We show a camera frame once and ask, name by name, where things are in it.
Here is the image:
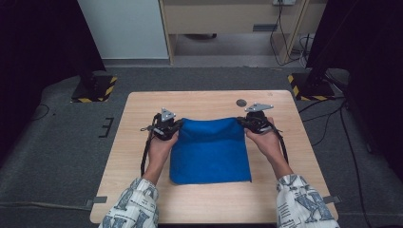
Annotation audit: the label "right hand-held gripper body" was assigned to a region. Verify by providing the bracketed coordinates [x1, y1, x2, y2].
[244, 103, 275, 135]

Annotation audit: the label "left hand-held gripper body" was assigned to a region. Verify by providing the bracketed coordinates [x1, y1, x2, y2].
[152, 107, 179, 142]

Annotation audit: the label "blue towel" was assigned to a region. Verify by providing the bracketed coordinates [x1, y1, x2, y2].
[169, 117, 253, 185]

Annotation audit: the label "person's right hand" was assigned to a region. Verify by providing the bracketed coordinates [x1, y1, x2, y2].
[245, 117, 286, 166]

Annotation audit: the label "person's left hand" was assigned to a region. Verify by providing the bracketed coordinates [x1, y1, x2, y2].
[147, 132, 180, 168]

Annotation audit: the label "black stand base yellow stripes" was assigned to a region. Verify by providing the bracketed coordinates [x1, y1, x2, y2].
[287, 72, 336, 103]
[70, 74, 118, 104]

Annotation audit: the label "light wooden desk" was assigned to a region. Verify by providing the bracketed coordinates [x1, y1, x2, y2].
[158, 0, 329, 65]

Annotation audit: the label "white cabinet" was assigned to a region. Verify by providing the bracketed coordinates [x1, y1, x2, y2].
[78, 0, 169, 60]

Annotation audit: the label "black curtain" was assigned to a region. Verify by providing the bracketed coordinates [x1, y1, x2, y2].
[305, 0, 403, 175]
[0, 0, 107, 165]

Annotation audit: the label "right hand-held gripper black cable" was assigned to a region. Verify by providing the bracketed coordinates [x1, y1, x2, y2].
[267, 122, 290, 165]

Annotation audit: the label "hand-held gripper black cable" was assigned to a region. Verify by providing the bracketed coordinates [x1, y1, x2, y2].
[267, 122, 290, 165]
[140, 113, 160, 178]

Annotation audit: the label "left hand-held gripper black cable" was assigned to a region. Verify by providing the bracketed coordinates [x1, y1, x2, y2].
[140, 113, 160, 178]

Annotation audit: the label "black hanging cable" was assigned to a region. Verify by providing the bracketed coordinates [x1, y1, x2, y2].
[269, 1, 310, 67]

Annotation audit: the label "long black floor cable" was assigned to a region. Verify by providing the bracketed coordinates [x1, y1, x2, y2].
[339, 103, 369, 228]

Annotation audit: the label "thin black floor cable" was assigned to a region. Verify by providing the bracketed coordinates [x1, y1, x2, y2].
[31, 104, 50, 122]

